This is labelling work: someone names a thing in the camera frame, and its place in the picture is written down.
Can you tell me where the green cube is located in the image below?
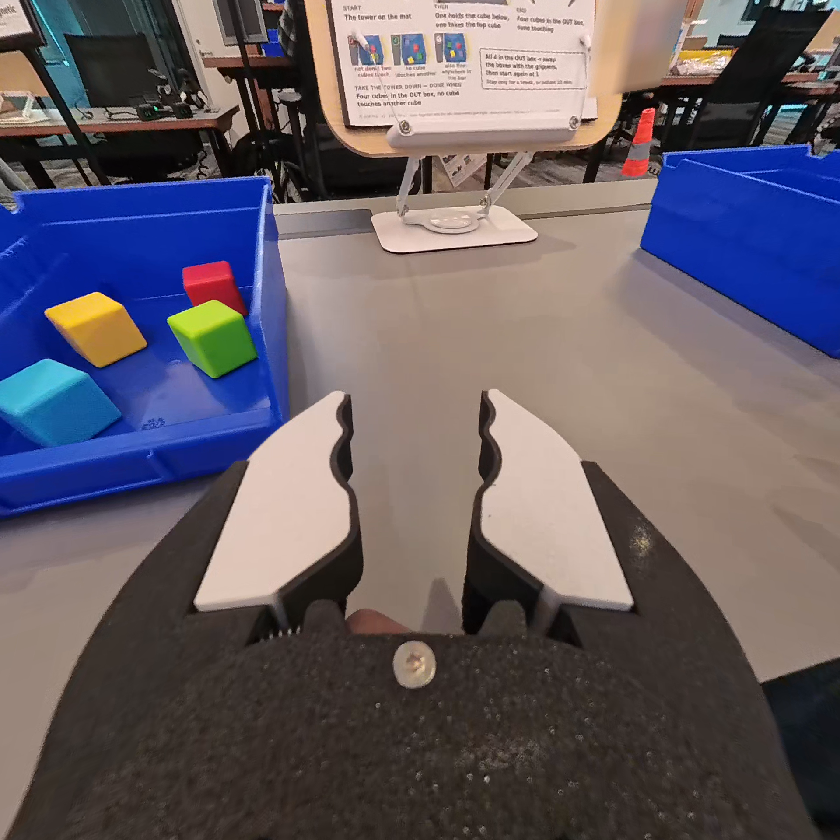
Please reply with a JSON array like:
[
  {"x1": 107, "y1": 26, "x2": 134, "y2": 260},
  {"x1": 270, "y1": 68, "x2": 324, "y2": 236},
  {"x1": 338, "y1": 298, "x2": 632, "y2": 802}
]
[{"x1": 167, "y1": 300, "x2": 258, "y2": 379}]

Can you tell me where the yellow cube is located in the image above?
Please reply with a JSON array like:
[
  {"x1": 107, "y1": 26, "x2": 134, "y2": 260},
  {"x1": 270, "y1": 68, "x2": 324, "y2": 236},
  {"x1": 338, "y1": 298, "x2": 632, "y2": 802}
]
[{"x1": 44, "y1": 291, "x2": 148, "y2": 368}]

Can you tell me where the wooden board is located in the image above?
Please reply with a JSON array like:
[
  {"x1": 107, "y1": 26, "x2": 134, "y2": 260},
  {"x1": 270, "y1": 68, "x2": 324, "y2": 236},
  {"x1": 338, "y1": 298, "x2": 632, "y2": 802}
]
[{"x1": 303, "y1": 0, "x2": 623, "y2": 158}]

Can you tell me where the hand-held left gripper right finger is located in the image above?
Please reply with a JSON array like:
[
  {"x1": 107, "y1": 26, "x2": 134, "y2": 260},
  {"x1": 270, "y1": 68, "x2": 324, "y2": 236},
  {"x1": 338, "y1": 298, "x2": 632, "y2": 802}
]
[{"x1": 461, "y1": 389, "x2": 635, "y2": 634}]

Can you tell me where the wooden background table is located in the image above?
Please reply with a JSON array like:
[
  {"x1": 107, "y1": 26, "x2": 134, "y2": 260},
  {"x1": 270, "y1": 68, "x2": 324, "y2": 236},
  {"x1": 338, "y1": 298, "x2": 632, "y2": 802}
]
[{"x1": 0, "y1": 104, "x2": 240, "y2": 191}]

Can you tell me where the light blue cube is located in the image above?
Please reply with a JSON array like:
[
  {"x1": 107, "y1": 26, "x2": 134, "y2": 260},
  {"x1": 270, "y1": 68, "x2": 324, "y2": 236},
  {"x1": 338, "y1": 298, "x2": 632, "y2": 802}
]
[{"x1": 0, "y1": 358, "x2": 123, "y2": 448}]

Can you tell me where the blue plastic bin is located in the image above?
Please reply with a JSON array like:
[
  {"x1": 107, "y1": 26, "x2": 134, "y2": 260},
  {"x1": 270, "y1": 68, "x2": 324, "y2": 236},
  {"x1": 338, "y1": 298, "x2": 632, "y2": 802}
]
[
  {"x1": 640, "y1": 144, "x2": 840, "y2": 358},
  {"x1": 0, "y1": 176, "x2": 290, "y2": 519}
]

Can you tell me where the printed instruction sheet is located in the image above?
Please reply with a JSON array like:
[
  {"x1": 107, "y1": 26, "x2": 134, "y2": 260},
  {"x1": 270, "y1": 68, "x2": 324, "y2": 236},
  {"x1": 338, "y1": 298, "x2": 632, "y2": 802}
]
[{"x1": 326, "y1": 0, "x2": 598, "y2": 151}]

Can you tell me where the person's leg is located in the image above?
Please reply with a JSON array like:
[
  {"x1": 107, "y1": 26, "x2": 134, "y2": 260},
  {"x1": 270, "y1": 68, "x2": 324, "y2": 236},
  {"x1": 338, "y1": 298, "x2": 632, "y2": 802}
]
[{"x1": 761, "y1": 656, "x2": 840, "y2": 840}]

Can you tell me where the red cube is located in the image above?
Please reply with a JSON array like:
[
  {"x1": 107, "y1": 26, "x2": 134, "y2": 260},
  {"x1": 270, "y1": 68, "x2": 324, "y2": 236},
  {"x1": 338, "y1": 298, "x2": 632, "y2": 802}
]
[{"x1": 182, "y1": 260, "x2": 249, "y2": 317}]

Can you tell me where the orange traffic cone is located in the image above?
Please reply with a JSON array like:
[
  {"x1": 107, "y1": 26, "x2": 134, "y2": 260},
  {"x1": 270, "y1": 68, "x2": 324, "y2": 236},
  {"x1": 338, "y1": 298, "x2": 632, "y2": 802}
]
[{"x1": 621, "y1": 108, "x2": 657, "y2": 178}]

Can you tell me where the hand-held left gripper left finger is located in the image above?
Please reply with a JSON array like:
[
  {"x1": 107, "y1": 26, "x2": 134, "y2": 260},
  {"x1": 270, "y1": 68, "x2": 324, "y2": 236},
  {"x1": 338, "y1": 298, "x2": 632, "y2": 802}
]
[{"x1": 193, "y1": 391, "x2": 364, "y2": 631}]

